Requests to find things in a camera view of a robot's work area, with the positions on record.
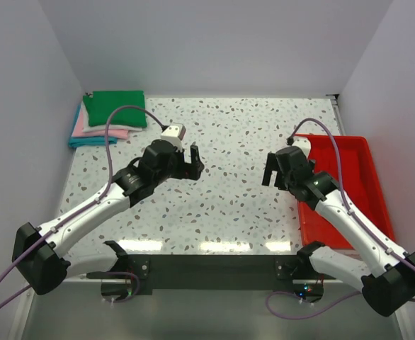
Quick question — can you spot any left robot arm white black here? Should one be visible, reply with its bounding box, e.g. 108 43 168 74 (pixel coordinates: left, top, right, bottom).
12 139 204 295

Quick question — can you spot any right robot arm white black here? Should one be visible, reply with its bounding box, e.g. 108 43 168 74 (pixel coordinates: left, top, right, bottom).
262 146 415 317

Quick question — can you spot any red plastic bin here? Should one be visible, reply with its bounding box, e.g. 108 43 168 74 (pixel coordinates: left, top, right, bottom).
296 134 395 250

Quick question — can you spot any green folded t shirt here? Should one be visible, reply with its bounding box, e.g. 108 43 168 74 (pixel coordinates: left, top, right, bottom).
83 91 147 128

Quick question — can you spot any pink folded t shirt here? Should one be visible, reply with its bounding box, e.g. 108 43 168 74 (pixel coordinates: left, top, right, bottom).
71 106 129 140

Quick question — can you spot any teal folded t shirt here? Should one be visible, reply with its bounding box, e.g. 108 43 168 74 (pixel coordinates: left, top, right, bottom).
67 105 105 149

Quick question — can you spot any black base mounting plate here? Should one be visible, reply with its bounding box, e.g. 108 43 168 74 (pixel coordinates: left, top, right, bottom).
99 240 339 304

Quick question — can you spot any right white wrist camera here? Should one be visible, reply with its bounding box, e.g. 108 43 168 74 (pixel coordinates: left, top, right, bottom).
287 136 312 159

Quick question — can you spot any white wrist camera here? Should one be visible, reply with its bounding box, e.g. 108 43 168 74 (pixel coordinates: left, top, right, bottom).
287 136 312 159
160 123 186 152

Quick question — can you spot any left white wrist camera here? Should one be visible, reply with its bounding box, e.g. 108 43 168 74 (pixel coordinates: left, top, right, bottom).
160 123 186 152

